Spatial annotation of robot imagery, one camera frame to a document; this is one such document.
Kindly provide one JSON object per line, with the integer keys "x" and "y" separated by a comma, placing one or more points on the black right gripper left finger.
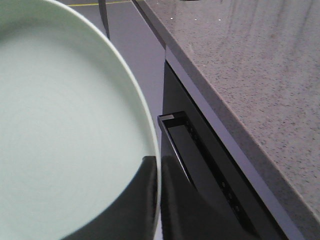
{"x": 132, "y": 216}

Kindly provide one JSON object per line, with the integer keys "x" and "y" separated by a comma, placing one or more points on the light green round plate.
{"x": 74, "y": 123}

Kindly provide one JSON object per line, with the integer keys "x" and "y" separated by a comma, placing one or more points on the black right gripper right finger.
{"x": 185, "y": 215}

